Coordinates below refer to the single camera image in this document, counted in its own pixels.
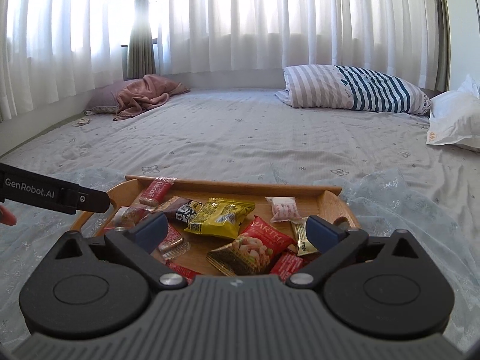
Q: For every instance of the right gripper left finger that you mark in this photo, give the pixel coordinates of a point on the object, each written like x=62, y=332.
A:
x=133, y=247

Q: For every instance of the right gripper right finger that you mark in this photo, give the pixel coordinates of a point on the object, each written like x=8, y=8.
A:
x=337, y=249

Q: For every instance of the gold black snack packet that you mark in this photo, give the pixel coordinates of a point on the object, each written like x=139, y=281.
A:
x=304, y=246

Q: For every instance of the small red snack packet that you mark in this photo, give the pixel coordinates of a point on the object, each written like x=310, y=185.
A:
x=290, y=263

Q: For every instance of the green wasabi peas packet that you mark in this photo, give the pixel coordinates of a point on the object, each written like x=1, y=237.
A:
x=129, y=217

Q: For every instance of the left hand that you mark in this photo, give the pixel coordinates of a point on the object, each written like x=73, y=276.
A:
x=6, y=217

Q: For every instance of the left red Biscoff packet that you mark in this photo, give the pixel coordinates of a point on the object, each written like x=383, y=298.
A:
x=173, y=245

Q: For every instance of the brown black-white snack packet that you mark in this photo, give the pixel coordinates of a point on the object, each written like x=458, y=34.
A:
x=179, y=209

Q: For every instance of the upright red Biscoff packet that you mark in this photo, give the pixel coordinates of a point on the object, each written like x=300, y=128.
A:
x=154, y=194

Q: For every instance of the long red snack bar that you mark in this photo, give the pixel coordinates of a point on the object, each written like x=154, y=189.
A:
x=187, y=273

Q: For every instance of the pink white candy packet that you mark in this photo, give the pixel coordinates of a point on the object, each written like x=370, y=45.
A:
x=283, y=209

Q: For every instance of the wooden serving tray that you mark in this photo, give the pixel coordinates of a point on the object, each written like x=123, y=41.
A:
x=323, y=201

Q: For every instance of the red gold nut packet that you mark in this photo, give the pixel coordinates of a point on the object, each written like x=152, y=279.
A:
x=252, y=251

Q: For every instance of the grey bed sheet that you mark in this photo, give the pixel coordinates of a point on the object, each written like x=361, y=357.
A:
x=391, y=177

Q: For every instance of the yellow snack packet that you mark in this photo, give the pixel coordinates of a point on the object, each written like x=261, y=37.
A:
x=220, y=217

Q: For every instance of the mauve pillow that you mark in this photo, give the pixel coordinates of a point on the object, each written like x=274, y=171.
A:
x=104, y=100

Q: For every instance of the pink crumpled blanket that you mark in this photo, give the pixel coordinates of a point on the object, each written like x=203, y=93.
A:
x=148, y=93

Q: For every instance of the striped blue white pillow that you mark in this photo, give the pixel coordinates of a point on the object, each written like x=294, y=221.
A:
x=350, y=88

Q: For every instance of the white sheer curtain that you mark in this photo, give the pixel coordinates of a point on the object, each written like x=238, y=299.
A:
x=55, y=49

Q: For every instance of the olive green drape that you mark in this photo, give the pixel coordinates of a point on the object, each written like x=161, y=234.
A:
x=140, y=54

